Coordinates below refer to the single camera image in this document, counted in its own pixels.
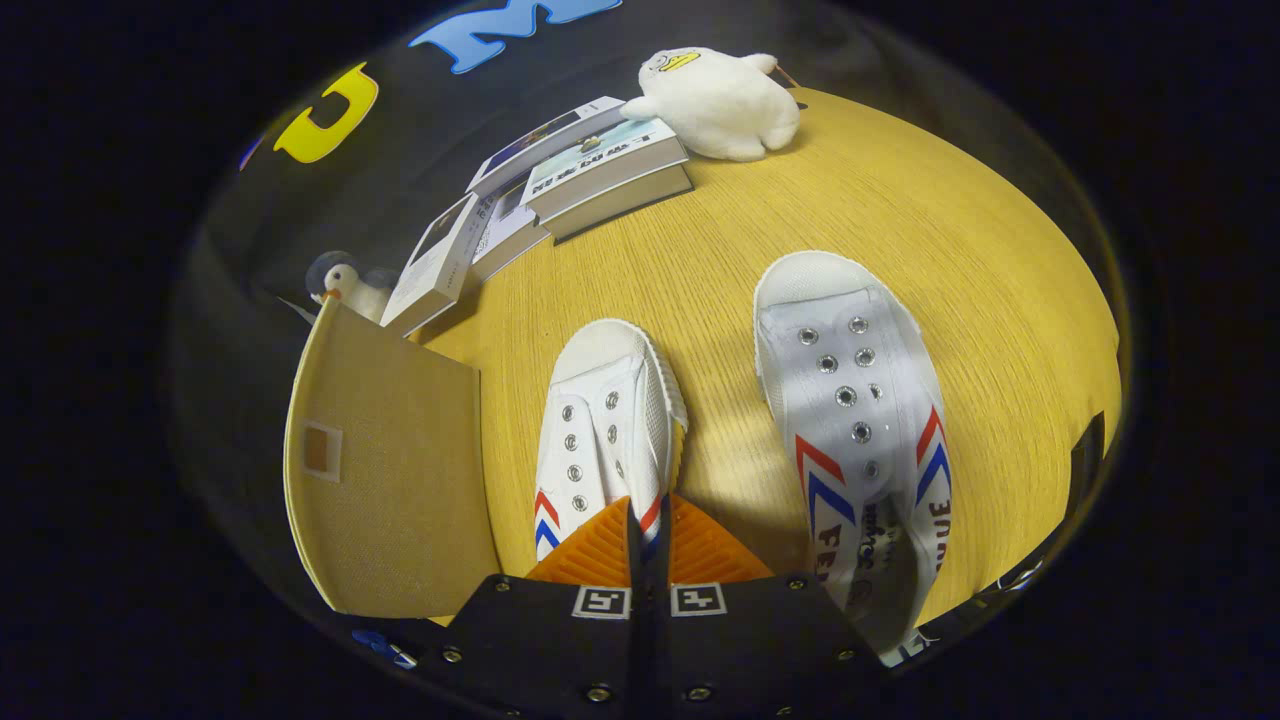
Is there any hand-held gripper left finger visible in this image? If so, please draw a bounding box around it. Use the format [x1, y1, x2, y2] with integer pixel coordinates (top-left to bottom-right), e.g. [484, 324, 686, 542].
[440, 497, 646, 720]

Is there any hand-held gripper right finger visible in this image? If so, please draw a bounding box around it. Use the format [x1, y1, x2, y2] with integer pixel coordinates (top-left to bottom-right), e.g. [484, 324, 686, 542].
[655, 493, 886, 720]

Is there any beige storage box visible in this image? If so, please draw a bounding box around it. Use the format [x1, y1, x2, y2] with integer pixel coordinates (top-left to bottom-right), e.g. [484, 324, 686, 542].
[283, 297, 501, 619]

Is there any white canvas shoe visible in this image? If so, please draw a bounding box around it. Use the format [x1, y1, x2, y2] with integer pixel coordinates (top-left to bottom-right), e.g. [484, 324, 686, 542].
[533, 318, 689, 563]
[753, 250, 953, 656]

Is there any white book with dark portrait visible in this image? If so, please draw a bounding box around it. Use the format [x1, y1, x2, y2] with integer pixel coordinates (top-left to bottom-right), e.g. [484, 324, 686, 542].
[380, 192, 481, 339]

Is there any grey penguin plush toy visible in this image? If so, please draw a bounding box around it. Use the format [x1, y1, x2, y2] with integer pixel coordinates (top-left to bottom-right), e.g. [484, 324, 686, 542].
[305, 250, 393, 326]

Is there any thin white book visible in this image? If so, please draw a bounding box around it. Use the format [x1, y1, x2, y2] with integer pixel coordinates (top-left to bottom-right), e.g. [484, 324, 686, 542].
[470, 175, 553, 284]

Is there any thick pale cover book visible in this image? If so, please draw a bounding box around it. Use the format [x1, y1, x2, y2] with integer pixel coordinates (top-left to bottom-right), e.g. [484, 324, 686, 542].
[520, 120, 695, 244]

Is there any book with blue cover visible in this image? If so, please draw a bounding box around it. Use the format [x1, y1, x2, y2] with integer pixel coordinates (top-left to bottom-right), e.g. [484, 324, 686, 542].
[465, 96, 629, 197]

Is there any white duck plush toy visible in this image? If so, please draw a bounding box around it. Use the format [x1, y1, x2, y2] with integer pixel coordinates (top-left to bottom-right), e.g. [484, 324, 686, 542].
[620, 47, 803, 163]

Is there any black angular frame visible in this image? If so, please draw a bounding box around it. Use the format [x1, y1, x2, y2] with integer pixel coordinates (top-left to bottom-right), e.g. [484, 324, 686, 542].
[1070, 412, 1106, 491]

